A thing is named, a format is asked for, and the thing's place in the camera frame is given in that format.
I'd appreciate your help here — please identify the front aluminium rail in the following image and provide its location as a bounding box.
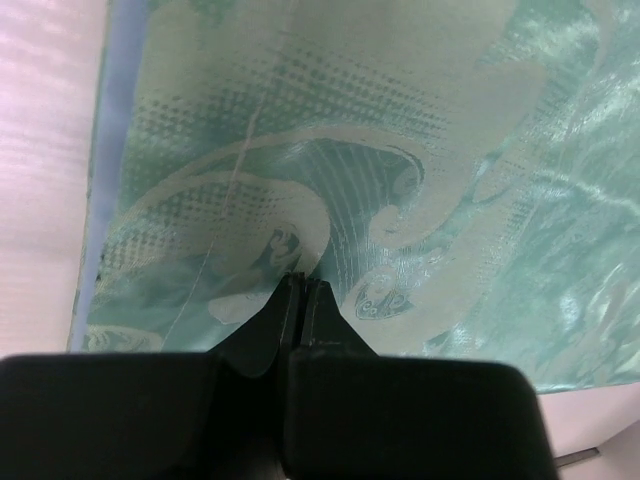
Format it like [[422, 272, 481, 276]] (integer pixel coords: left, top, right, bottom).
[[554, 447, 600, 469]]

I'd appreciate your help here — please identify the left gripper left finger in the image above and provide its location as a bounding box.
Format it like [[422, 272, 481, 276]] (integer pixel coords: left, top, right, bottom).
[[209, 273, 303, 378]]

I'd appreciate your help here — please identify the green patterned cloth placemat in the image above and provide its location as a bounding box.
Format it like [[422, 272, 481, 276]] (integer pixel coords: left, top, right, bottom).
[[68, 1, 639, 393]]

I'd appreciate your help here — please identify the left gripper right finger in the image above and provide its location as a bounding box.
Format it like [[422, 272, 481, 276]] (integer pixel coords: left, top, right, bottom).
[[298, 279, 377, 357]]

